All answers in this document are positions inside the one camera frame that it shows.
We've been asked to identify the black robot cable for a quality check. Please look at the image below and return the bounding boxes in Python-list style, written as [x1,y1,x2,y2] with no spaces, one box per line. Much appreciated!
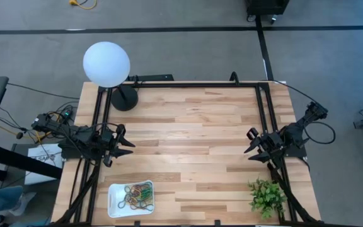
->
[230,71,320,103]

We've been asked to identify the yellow floor cable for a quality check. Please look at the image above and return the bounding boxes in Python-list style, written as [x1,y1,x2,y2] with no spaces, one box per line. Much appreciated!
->
[33,112,63,143]
[69,0,98,10]

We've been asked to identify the black power strip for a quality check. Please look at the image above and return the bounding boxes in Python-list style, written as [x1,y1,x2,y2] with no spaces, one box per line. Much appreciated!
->
[60,108,74,122]

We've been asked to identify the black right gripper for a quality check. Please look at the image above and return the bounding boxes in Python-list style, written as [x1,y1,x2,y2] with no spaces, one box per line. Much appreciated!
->
[243,127,284,163]

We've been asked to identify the white globe lamp black stand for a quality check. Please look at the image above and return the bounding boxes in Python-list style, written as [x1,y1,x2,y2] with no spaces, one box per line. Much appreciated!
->
[83,41,139,112]

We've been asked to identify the large teal rubber band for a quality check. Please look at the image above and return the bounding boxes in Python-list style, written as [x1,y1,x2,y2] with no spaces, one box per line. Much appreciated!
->
[117,185,154,211]

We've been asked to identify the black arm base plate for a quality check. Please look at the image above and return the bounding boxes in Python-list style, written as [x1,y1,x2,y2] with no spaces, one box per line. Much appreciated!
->
[58,138,107,160]
[262,132,308,158]

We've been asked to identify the black floor cable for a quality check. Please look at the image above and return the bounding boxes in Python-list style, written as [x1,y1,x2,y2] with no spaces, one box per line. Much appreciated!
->
[6,82,81,101]

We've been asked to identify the white paper sheet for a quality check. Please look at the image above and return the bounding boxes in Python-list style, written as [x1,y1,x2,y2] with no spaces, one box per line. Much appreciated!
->
[24,143,63,186]

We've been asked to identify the black mounting plate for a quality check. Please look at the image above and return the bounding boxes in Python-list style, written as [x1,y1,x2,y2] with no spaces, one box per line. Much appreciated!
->
[127,74,175,83]

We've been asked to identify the black wheeled cart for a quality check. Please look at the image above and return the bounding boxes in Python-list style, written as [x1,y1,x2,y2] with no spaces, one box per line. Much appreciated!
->
[245,0,291,25]

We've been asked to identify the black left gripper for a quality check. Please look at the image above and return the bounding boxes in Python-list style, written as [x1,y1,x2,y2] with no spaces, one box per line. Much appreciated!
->
[98,124,136,168]

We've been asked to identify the white plastic bin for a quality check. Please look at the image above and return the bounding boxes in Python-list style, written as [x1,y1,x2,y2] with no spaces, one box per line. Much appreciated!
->
[107,179,155,219]

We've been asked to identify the black aluminium table frame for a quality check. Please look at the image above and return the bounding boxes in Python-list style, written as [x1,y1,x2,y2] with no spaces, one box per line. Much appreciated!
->
[54,80,323,227]

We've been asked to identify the green artificial plant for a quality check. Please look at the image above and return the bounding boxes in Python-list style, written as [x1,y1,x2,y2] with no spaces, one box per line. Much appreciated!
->
[248,177,287,220]

